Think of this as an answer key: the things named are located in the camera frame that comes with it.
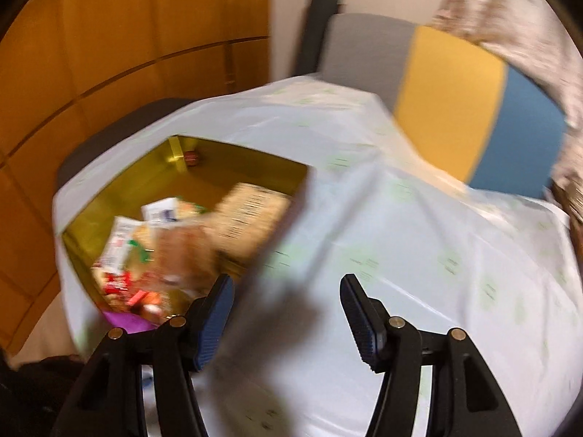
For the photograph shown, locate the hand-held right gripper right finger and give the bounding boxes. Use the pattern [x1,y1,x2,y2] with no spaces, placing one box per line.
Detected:
[339,273,524,437]

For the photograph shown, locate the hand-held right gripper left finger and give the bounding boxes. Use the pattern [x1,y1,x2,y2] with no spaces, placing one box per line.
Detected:
[50,273,236,437]

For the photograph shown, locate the purple snack packet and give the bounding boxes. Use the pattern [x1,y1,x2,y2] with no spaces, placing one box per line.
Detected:
[104,310,156,334]

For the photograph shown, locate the puffed rice cake packet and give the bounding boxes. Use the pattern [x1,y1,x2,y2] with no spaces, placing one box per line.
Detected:
[214,182,293,262]

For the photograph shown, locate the cracker packet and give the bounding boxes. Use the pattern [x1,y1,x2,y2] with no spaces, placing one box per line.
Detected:
[175,198,212,219]

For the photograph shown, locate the white and red snack packet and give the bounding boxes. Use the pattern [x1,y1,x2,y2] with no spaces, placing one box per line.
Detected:
[101,216,140,274]

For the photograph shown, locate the dark red box gold inside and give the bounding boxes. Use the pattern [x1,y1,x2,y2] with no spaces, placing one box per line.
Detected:
[57,134,317,328]

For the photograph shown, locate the white printed tablecloth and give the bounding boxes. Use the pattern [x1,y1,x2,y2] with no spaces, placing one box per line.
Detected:
[52,75,583,437]

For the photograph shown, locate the grey yellow blue chair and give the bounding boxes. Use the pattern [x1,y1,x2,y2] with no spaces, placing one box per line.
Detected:
[319,13,566,201]

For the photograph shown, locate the black chair back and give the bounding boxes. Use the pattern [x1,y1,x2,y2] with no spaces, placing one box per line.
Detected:
[291,0,342,76]

